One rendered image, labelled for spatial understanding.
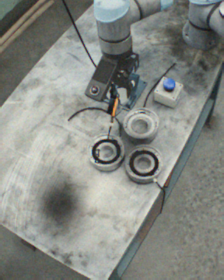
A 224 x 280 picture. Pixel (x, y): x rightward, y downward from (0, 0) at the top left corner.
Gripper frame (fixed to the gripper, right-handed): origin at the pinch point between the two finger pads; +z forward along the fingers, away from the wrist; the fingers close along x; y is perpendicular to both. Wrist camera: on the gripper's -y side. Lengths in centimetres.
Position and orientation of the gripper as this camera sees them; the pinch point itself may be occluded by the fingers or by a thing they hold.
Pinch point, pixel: (116, 101)
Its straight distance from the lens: 98.0
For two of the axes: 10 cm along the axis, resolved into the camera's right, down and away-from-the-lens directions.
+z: 0.6, 5.2, 8.5
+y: 4.7, -7.7, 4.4
